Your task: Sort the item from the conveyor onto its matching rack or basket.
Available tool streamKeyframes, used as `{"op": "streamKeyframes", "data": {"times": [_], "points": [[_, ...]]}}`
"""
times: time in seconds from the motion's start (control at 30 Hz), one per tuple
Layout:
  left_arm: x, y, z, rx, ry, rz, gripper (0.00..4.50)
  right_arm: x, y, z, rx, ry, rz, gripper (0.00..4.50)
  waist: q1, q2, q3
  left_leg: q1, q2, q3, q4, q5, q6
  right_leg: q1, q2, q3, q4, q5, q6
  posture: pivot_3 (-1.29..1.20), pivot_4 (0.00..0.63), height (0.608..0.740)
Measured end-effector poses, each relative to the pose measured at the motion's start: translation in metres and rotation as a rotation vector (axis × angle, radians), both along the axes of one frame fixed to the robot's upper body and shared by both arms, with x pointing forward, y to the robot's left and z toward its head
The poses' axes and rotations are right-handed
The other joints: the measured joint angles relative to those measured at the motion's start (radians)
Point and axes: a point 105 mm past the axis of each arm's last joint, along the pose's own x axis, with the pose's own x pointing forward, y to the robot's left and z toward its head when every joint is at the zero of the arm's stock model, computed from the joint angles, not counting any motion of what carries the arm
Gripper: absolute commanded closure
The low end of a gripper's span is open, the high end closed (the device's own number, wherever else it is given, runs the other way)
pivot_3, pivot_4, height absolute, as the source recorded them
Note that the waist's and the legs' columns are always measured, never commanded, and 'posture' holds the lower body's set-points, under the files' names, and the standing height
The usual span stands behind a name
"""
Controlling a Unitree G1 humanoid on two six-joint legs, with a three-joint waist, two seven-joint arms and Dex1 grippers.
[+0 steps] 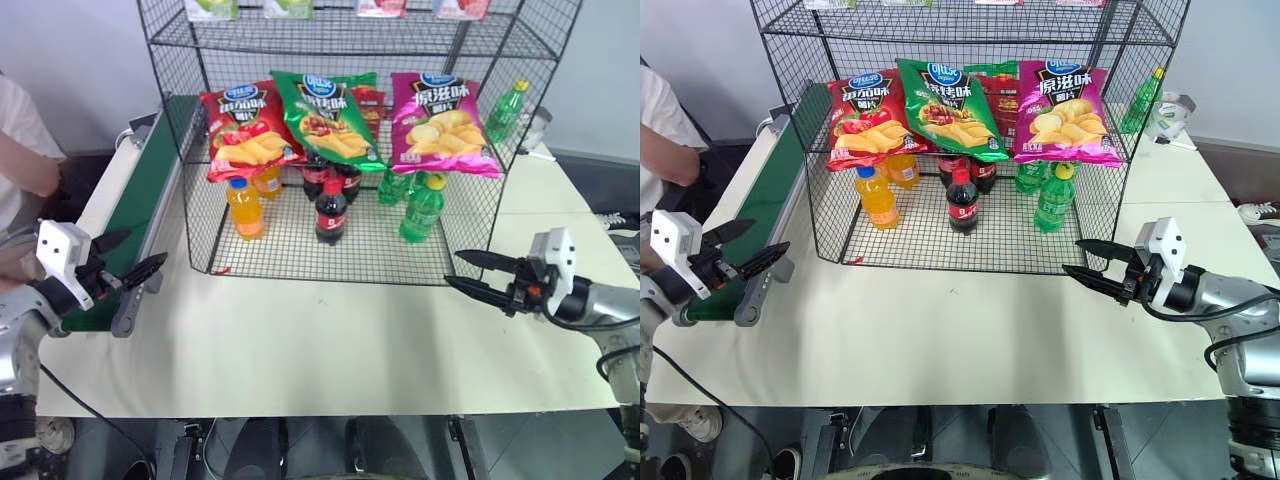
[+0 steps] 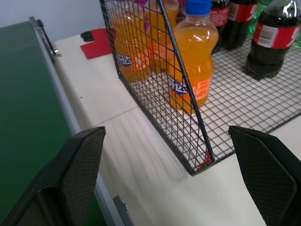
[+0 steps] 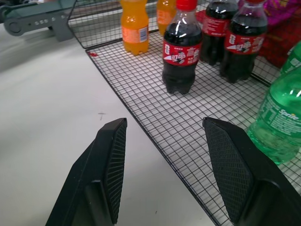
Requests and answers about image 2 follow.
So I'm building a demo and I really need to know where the orange soda bottle blue cap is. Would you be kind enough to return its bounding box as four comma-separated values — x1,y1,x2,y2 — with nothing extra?
168,0,219,115

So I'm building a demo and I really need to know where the black wire mesh rack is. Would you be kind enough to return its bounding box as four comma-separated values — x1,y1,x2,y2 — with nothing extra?
99,0,301,177

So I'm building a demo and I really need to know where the black round object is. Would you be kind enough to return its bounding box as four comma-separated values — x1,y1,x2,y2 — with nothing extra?
80,31,94,42

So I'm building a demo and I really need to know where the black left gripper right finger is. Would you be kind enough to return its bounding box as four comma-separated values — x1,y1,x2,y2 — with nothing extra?
228,125,301,226

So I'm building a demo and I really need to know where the green soda bottle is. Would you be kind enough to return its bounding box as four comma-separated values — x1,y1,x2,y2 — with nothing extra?
248,0,273,33

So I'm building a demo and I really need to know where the green conveyor belt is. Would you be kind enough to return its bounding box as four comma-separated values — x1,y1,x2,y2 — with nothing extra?
0,16,135,226

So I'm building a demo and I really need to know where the red and black object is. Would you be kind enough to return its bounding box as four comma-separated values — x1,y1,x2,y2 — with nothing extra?
79,27,116,60

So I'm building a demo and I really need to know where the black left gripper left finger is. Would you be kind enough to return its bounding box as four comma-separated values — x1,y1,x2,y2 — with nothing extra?
0,126,106,226

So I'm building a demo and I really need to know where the cola bottle red label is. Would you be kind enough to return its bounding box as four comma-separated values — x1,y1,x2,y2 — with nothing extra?
222,0,259,50
242,0,301,81
210,0,230,54

